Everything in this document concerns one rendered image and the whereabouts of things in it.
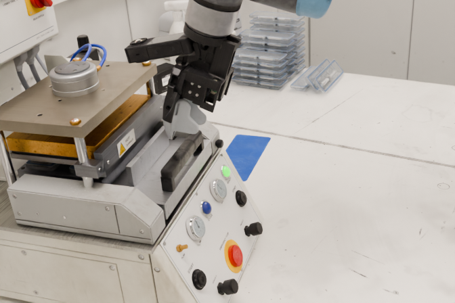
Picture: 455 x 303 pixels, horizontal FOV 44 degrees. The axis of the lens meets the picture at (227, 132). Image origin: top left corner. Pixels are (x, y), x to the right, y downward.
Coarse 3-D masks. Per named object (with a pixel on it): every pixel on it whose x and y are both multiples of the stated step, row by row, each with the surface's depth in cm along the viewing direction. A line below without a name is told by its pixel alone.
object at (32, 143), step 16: (144, 96) 104; (112, 112) 98; (128, 112) 98; (96, 128) 93; (112, 128) 93; (16, 144) 92; (32, 144) 91; (48, 144) 90; (64, 144) 89; (96, 144) 88; (32, 160) 93; (48, 160) 92; (64, 160) 91
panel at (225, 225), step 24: (216, 168) 107; (216, 216) 102; (240, 216) 109; (168, 240) 88; (192, 240) 93; (216, 240) 100; (240, 240) 107; (192, 264) 91; (216, 264) 97; (192, 288) 89; (216, 288) 95
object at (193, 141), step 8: (192, 136) 99; (200, 136) 100; (184, 144) 96; (192, 144) 97; (200, 144) 101; (176, 152) 94; (184, 152) 94; (192, 152) 97; (176, 160) 91; (184, 160) 94; (168, 168) 89; (176, 168) 91; (168, 176) 89; (176, 176) 91; (168, 184) 90
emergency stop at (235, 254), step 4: (232, 248) 102; (236, 248) 103; (228, 252) 101; (232, 252) 101; (236, 252) 102; (240, 252) 103; (228, 256) 101; (232, 256) 101; (236, 256) 102; (240, 256) 103; (232, 260) 101; (236, 260) 101; (240, 260) 102; (232, 264) 101; (236, 264) 101; (240, 264) 103
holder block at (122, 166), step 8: (152, 136) 107; (144, 144) 104; (136, 152) 101; (128, 160) 99; (24, 168) 96; (56, 168) 95; (64, 168) 95; (120, 168) 96; (48, 176) 94; (56, 176) 93; (64, 176) 93; (72, 176) 92; (112, 176) 94
